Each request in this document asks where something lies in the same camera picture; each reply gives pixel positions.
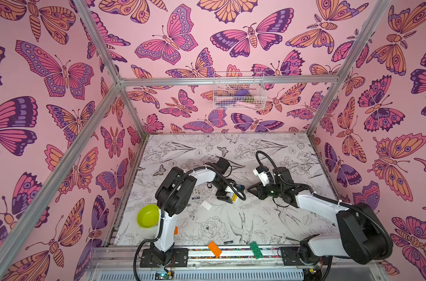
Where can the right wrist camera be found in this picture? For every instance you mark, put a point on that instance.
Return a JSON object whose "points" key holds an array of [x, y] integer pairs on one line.
{"points": [[264, 175]]}

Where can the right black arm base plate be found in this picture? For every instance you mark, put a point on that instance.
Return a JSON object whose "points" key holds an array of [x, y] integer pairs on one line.
{"points": [[290, 255]]}

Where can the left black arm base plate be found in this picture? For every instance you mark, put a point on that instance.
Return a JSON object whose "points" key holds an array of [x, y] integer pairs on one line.
{"points": [[153, 258]]}

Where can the white slotted cable duct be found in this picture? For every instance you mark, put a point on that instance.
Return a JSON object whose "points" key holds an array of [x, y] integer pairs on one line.
{"points": [[229, 275]]}

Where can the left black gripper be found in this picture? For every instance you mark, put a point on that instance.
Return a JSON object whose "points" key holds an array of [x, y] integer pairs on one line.
{"points": [[222, 196]]}

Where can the aluminium front rail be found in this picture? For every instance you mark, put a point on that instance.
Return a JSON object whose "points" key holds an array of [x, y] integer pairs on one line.
{"points": [[232, 257]]}

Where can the white wire basket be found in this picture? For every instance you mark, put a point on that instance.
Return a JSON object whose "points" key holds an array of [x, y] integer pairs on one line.
{"points": [[225, 88]]}

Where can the lime green bowl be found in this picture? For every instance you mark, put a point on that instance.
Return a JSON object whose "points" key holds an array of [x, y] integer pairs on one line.
{"points": [[148, 216]]}

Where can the orange lego brick on rail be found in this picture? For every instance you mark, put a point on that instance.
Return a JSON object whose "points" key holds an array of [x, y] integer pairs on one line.
{"points": [[214, 248]]}

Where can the white battery cover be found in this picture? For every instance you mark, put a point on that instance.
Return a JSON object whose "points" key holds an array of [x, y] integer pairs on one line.
{"points": [[206, 205]]}

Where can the green lego brick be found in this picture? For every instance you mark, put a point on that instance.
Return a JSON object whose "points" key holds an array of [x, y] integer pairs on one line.
{"points": [[255, 250]]}

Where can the small green circuit board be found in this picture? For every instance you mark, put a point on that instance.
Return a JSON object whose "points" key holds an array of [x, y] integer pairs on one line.
{"points": [[163, 276]]}

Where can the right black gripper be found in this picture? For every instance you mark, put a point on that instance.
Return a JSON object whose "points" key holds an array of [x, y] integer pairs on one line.
{"points": [[264, 188]]}

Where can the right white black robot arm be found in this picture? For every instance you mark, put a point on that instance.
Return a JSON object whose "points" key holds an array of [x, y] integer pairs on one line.
{"points": [[361, 236]]}

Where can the purple object in basket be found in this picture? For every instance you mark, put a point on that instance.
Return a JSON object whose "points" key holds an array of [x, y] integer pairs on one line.
{"points": [[242, 93]]}

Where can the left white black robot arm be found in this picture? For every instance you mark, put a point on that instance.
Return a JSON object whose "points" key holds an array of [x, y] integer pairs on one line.
{"points": [[173, 196]]}

